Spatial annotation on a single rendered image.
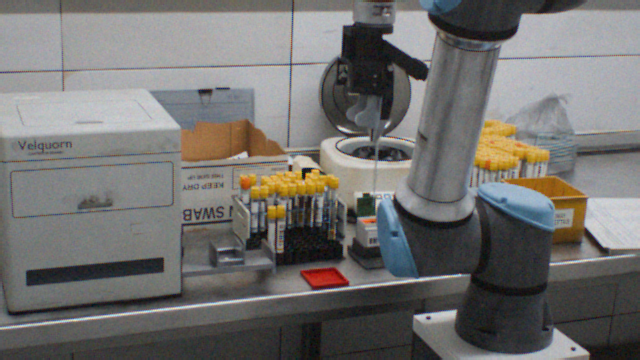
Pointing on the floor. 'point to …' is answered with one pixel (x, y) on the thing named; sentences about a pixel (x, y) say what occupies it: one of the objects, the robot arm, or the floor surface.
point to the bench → (293, 306)
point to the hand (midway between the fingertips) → (377, 134)
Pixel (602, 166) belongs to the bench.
